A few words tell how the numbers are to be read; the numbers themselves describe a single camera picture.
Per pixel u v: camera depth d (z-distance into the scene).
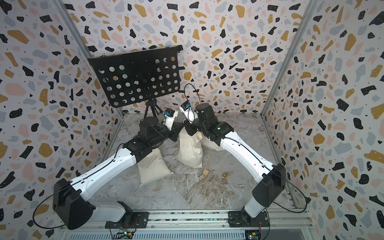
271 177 0.42
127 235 0.71
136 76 0.75
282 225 0.75
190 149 0.84
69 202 0.38
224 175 0.88
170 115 0.62
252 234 0.72
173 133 0.65
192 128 0.66
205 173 0.88
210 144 0.95
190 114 0.61
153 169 0.82
